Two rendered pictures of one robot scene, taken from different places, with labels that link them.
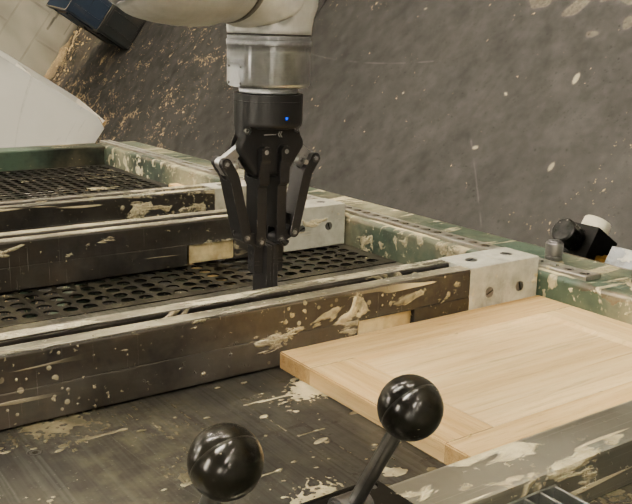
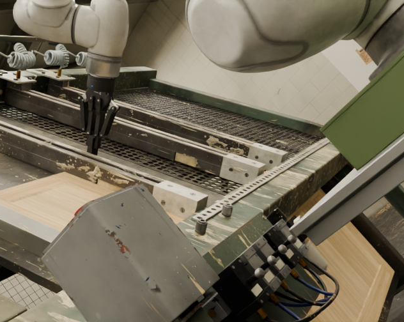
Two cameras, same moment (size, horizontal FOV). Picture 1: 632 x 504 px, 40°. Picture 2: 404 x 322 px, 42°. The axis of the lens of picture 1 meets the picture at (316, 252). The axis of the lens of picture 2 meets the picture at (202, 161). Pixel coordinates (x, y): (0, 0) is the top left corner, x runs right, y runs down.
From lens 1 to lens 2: 1.40 m
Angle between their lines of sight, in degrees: 57
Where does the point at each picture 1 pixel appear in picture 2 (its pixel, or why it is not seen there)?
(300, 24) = (98, 50)
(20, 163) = (290, 124)
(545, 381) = (66, 214)
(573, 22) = not seen: outside the picture
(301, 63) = (97, 66)
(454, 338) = not seen: hidden behind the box
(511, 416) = (23, 206)
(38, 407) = not seen: outside the picture
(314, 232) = (238, 174)
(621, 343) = not seen: hidden behind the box
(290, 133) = (104, 94)
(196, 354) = (38, 155)
